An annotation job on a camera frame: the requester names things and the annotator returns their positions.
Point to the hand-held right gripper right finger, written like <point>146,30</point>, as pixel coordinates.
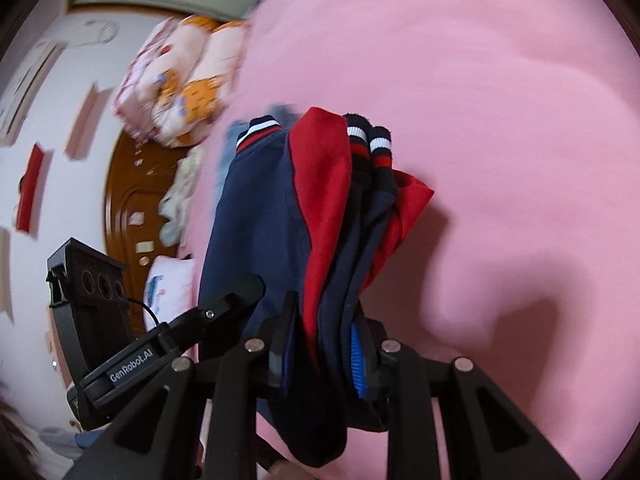
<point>357,360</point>

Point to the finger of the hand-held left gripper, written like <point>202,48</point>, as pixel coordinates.
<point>215,312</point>

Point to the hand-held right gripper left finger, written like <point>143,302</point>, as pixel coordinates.
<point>235,390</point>

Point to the red and navy jacket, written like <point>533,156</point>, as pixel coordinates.
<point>260,220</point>

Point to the pile of light clothes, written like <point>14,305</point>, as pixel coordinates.
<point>180,195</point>

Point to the white pillow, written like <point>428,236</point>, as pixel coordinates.
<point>167,285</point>

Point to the brown wooden headboard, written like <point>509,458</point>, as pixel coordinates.
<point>130,200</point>

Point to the folded blue jeans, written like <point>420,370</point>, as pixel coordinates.
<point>227,152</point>

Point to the floral folded quilt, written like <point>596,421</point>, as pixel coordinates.
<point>190,85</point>

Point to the white air conditioner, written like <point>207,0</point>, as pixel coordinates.
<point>30,85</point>

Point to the pink bed sheet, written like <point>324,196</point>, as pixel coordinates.
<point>500,135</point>

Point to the red wall frame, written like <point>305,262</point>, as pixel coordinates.
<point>32,190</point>

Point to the pink wall frame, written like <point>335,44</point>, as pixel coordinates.
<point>87,122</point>

